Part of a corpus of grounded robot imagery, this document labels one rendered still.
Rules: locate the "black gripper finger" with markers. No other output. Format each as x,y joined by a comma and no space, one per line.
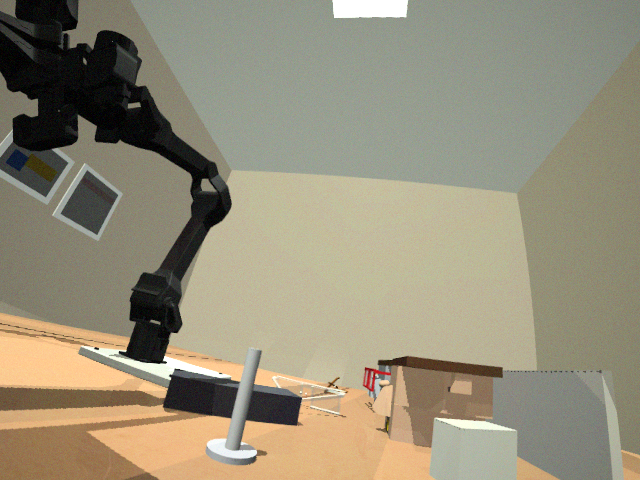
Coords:
24,66
40,35

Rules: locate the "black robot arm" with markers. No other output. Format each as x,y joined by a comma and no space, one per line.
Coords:
109,81

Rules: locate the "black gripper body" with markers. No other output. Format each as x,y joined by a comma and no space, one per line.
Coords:
51,128

